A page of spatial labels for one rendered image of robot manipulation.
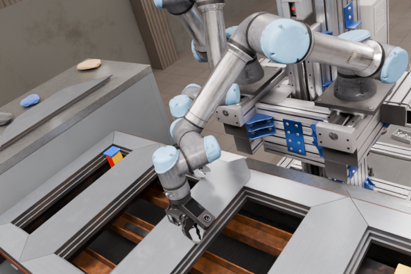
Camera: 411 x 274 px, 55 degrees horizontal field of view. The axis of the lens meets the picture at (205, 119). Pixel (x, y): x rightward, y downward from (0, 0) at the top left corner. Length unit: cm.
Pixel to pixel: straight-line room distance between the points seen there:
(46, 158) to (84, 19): 274
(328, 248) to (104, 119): 130
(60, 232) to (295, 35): 110
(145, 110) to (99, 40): 245
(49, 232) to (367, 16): 156
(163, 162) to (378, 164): 167
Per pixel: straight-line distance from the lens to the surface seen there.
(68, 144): 201
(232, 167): 157
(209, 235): 138
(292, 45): 109
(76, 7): 447
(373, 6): 190
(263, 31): 110
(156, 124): 233
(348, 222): 131
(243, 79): 176
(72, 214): 168
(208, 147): 113
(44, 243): 163
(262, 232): 156
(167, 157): 109
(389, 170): 250
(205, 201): 146
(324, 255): 123
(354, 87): 151
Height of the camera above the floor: 183
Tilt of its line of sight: 30 degrees down
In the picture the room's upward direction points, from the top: 16 degrees counter-clockwise
